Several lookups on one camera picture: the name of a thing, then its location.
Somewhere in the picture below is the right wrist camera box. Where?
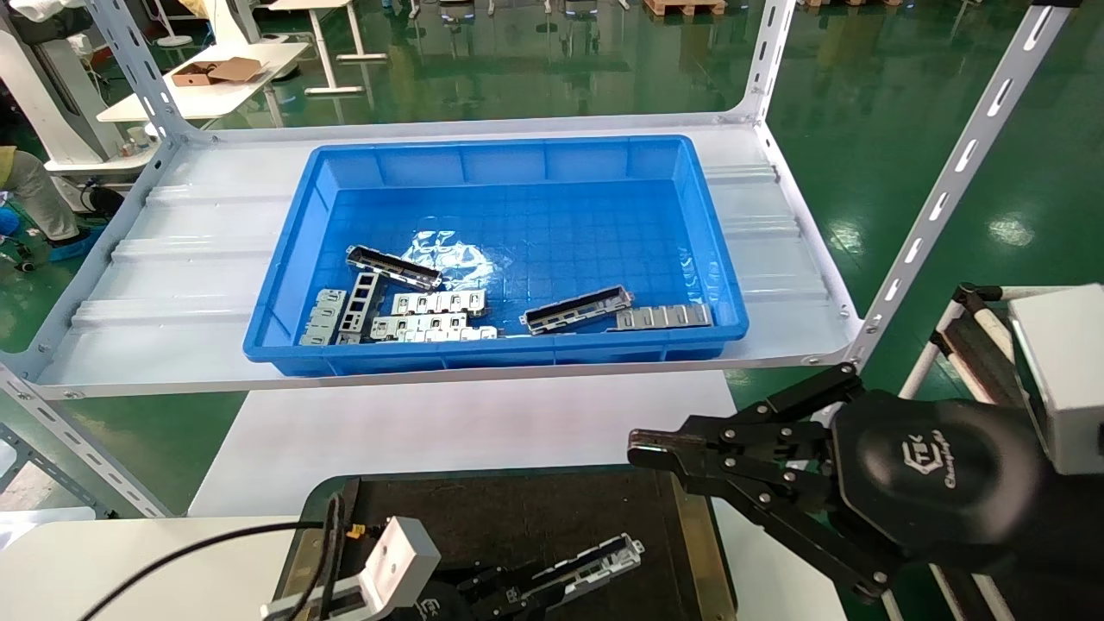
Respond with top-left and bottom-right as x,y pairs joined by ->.
1007,285 -> 1104,477

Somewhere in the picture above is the white metal shelf rack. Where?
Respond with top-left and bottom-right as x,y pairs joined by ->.
0,0 -> 1083,520

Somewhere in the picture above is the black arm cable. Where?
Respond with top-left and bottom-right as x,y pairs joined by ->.
76,517 -> 346,621

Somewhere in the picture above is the large blue plastic bin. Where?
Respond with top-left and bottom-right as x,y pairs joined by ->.
243,135 -> 750,377

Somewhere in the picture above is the black foam container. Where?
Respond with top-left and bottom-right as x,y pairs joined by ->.
274,466 -> 738,621

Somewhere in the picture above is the person in yellow coat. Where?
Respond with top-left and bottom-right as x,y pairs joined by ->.
0,145 -> 87,247

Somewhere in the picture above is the black cable with yellow tag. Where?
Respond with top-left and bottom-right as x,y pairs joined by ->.
315,492 -> 363,605

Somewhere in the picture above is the white table with cardboard box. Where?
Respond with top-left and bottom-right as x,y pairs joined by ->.
97,41 -> 310,123

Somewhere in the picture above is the silver perforated metal part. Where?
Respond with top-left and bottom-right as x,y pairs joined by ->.
405,326 -> 499,343
369,312 -> 468,340
520,285 -> 635,336
345,245 -> 443,291
336,272 -> 385,342
517,533 -> 646,607
299,289 -> 348,347
391,290 -> 488,317
608,303 -> 714,332

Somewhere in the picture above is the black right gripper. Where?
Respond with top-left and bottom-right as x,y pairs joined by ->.
628,364 -> 1049,600

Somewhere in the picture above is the open brown cardboard box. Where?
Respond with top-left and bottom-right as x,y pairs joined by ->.
171,57 -> 264,87

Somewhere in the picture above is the white table with T legs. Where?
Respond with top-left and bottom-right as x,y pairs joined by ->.
267,0 -> 389,96

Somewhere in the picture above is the white fan stand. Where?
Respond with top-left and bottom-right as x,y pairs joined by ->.
155,0 -> 195,48

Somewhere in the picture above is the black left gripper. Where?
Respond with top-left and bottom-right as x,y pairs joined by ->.
412,562 -> 566,621

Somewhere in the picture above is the black and white trolley frame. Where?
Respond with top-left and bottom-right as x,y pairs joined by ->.
897,283 -> 1049,411

